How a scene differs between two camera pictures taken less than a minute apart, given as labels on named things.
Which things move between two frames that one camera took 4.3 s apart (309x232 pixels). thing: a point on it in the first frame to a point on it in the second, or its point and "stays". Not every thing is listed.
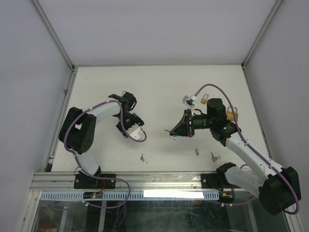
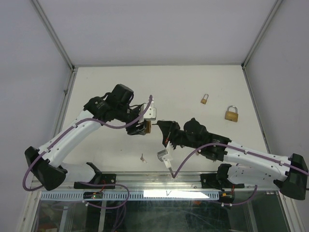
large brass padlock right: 230,114 stays
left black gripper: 136,120 to 137,128
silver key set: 142,159 stays
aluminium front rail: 131,181 stays
